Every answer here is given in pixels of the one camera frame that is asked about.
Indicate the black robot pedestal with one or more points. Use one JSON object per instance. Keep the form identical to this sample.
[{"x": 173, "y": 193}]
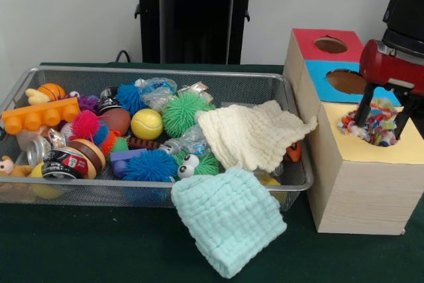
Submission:
[{"x": 195, "y": 14}]

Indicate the yellow tennis ball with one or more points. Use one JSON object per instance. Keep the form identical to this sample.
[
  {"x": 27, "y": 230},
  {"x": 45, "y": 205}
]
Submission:
[{"x": 146, "y": 124}]

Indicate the small brown football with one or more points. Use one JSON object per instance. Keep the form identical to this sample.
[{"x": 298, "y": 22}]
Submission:
[{"x": 116, "y": 120}]

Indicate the cream waffle cloth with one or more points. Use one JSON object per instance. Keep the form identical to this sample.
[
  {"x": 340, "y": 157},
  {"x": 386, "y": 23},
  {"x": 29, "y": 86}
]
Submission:
[{"x": 251, "y": 137}]

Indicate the crushed black red can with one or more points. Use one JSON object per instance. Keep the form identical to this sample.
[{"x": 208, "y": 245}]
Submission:
[{"x": 63, "y": 163}]

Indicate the orange plastic toy block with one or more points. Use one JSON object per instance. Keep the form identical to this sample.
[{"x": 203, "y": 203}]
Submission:
[{"x": 39, "y": 119}]

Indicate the wooden box with three holes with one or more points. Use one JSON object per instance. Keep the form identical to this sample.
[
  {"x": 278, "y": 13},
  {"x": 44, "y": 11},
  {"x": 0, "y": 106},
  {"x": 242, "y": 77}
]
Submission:
[{"x": 361, "y": 197}]

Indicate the green spiky rubber ball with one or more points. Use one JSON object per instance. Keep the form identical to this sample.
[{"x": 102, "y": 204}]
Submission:
[{"x": 187, "y": 114}]

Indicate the pink spiky rubber ball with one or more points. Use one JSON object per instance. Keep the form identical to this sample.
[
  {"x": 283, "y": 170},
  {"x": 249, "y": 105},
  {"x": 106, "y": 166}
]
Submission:
[{"x": 86, "y": 124}]

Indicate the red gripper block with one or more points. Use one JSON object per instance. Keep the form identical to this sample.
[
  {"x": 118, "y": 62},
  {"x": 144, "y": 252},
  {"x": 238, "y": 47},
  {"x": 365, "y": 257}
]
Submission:
[{"x": 381, "y": 67}]

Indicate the dark green table cloth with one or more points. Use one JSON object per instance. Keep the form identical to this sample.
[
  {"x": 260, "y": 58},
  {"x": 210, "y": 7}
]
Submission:
[
  {"x": 419, "y": 110},
  {"x": 99, "y": 246}
]

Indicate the plastic toy hamburger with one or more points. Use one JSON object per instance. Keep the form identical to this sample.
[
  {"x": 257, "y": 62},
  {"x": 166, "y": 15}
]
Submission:
[{"x": 89, "y": 155}]

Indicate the multicolour polka dot cloth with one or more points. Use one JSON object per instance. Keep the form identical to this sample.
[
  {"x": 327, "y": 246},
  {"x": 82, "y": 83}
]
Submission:
[{"x": 381, "y": 125}]

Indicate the blue spiky ball with eyes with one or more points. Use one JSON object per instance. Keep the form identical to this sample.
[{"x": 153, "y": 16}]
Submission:
[{"x": 130, "y": 97}]

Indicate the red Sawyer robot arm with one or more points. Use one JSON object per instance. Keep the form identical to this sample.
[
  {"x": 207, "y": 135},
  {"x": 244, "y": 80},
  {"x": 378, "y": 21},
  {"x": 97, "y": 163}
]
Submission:
[{"x": 405, "y": 11}]

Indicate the blue spiky rubber ball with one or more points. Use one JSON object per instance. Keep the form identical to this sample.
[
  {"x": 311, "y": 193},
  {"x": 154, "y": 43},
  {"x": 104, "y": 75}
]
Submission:
[{"x": 149, "y": 165}]

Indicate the mint green waffle cloth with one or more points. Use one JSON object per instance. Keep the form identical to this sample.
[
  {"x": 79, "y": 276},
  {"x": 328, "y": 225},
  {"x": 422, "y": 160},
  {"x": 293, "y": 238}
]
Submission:
[{"x": 228, "y": 220}]

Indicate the shallow clear mesh bin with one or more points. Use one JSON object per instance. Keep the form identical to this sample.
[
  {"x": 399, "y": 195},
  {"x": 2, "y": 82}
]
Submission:
[{"x": 251, "y": 87}]

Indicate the green spiky ball with eyes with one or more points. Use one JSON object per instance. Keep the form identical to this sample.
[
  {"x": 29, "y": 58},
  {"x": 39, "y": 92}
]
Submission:
[{"x": 198, "y": 163}]

